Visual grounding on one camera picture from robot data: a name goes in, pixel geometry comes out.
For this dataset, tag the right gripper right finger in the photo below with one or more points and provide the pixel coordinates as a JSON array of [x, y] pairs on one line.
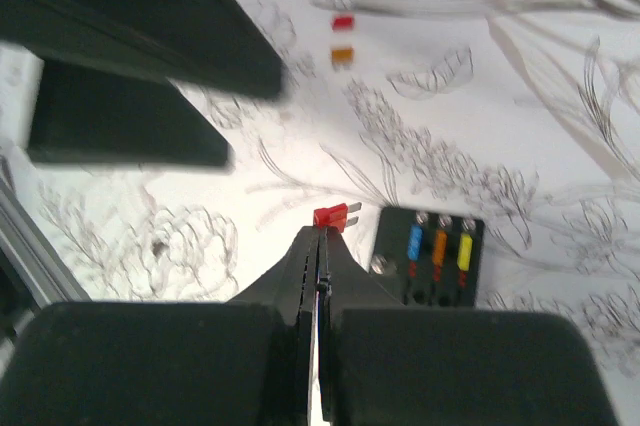
[[384, 363]]

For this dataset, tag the red blade fuse front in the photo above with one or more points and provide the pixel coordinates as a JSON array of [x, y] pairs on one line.
[[340, 216]]

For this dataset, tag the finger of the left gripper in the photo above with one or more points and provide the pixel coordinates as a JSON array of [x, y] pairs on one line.
[[87, 117], [207, 42]]

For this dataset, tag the black fuse box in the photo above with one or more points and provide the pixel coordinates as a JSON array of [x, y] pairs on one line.
[[421, 283]]

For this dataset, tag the yellow blade fuse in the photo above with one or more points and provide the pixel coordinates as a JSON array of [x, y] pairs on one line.
[[465, 252]]

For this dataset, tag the floral printed table mat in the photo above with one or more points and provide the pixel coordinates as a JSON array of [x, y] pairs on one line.
[[524, 113]]

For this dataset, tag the orange blade fuse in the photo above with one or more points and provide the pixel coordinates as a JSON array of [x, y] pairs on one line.
[[439, 249]]

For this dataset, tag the amber blade fuse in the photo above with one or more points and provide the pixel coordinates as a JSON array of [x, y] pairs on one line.
[[342, 57]]

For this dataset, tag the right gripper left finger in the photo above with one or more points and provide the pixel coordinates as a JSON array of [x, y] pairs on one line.
[[243, 362]]

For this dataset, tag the blue blade fuse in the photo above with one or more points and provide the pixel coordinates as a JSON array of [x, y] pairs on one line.
[[414, 242]]

